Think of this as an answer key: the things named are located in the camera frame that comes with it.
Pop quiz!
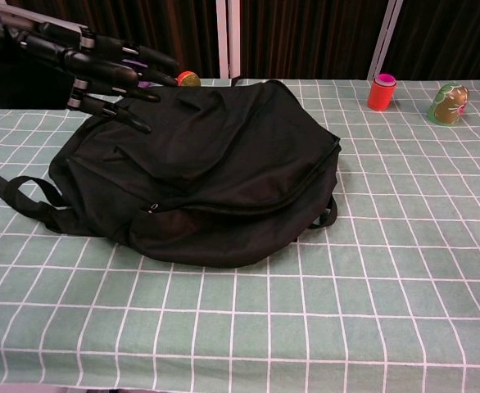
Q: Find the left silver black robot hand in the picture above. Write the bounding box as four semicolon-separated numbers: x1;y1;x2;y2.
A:
0;7;182;136

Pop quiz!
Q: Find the black backpack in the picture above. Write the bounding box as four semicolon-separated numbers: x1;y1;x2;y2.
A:
0;79;343;269

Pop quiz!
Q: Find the dark pleated curtain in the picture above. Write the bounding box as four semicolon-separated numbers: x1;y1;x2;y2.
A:
238;0;391;82
6;0;221;79
380;0;480;82

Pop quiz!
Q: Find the orange green ball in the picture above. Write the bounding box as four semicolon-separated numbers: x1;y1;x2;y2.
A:
175;70;202;88

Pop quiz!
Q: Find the orange cup pink lid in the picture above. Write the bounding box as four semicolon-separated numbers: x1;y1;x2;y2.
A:
366;73;398;112

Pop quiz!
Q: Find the green checked tablecloth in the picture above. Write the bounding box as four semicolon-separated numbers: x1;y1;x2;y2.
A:
0;76;480;391

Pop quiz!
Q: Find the white vertical frame post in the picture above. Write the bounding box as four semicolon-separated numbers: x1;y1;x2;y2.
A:
215;0;242;80

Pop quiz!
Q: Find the white slanted frame post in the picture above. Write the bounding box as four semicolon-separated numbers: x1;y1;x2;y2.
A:
364;0;405;81

